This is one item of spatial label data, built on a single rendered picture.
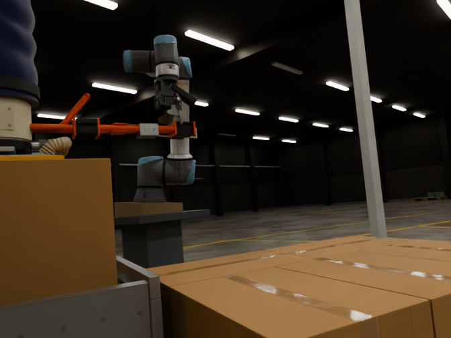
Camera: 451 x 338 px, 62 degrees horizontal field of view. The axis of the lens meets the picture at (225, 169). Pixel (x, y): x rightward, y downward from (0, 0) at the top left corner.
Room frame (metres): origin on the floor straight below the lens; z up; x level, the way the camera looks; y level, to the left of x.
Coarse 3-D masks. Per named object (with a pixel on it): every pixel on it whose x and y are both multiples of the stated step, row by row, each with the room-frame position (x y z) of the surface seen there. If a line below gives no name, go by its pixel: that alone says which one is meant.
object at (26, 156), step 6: (24, 150) 1.09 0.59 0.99; (30, 150) 1.10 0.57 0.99; (0, 156) 1.03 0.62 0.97; (6, 156) 1.04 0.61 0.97; (12, 156) 1.05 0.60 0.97; (18, 156) 1.05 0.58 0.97; (24, 156) 1.06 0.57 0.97; (30, 156) 1.07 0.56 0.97; (36, 156) 1.07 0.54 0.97; (42, 156) 1.08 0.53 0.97; (48, 156) 1.09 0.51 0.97; (54, 156) 1.09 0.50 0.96; (60, 156) 1.10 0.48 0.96
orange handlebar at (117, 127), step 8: (32, 128) 1.17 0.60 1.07; (40, 128) 1.18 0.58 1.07; (48, 128) 1.19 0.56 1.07; (56, 128) 1.20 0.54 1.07; (64, 128) 1.21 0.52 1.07; (72, 128) 1.22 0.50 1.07; (104, 128) 1.27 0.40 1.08; (112, 128) 1.28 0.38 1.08; (120, 128) 1.29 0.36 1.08; (128, 128) 1.31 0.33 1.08; (136, 128) 1.32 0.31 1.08; (160, 128) 1.36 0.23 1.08; (168, 128) 1.37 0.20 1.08
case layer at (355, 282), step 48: (336, 240) 1.94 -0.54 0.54; (384, 240) 1.80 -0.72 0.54; (432, 240) 1.67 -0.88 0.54; (192, 288) 1.13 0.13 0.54; (240, 288) 1.08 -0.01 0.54; (288, 288) 1.03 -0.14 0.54; (336, 288) 0.99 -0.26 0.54; (384, 288) 0.95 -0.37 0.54; (432, 288) 0.92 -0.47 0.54; (192, 336) 1.03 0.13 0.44; (240, 336) 0.78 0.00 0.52; (288, 336) 0.69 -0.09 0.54; (336, 336) 0.71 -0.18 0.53; (384, 336) 0.77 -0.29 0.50; (432, 336) 0.83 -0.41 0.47
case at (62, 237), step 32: (0, 160) 0.98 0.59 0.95; (32, 160) 1.01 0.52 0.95; (64, 160) 1.05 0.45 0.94; (96, 160) 1.09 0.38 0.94; (0, 192) 0.97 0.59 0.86; (32, 192) 1.01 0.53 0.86; (64, 192) 1.05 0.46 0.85; (96, 192) 1.09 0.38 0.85; (0, 224) 0.97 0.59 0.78; (32, 224) 1.01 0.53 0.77; (64, 224) 1.05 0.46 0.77; (96, 224) 1.09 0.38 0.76; (0, 256) 0.97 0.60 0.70; (32, 256) 1.01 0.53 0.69; (64, 256) 1.04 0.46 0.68; (96, 256) 1.08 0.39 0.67; (0, 288) 0.97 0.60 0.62; (32, 288) 1.01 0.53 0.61; (64, 288) 1.04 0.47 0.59
